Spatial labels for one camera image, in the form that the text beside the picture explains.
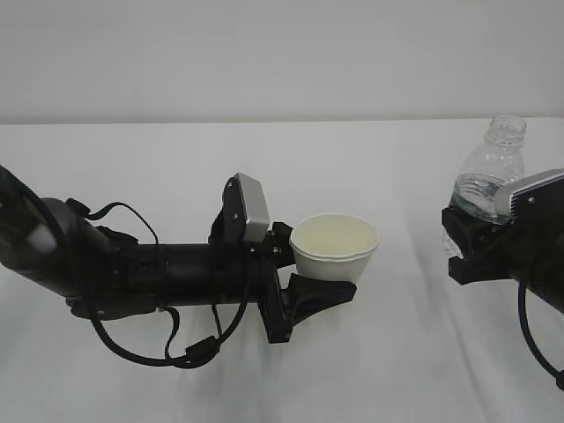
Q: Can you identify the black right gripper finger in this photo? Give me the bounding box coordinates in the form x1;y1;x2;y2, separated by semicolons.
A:
442;206;489;258

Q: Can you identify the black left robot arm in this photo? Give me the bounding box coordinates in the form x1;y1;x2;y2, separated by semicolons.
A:
1;169;356;344

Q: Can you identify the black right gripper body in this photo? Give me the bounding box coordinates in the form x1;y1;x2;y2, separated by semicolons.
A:
448;216;563;286

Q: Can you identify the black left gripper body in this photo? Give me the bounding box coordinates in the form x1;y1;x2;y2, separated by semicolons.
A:
207;206;295;345

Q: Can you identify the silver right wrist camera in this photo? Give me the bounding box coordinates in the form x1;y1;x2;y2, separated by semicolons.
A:
493;169;563;222

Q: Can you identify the clear plastic water bottle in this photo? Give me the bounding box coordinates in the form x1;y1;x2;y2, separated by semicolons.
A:
449;115;527;230

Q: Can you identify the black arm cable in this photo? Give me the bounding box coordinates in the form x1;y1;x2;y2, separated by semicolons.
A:
517;277;564;392
65;197;255;369

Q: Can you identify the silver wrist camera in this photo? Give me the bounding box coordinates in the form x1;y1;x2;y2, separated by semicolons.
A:
493;169;563;222
222;172;270;244

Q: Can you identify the white paper cup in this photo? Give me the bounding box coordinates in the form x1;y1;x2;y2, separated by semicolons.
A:
289;213;381;284

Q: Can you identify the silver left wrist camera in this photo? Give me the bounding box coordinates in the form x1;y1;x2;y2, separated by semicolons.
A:
222;172;270;244

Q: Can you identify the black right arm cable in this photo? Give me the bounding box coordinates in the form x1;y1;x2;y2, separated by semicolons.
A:
517;277;564;392

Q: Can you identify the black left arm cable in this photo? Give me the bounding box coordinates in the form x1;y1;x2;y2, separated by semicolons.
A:
65;197;255;369

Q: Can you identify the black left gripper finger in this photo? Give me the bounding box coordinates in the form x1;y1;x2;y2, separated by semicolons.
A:
271;222;295;268
288;273;356;324

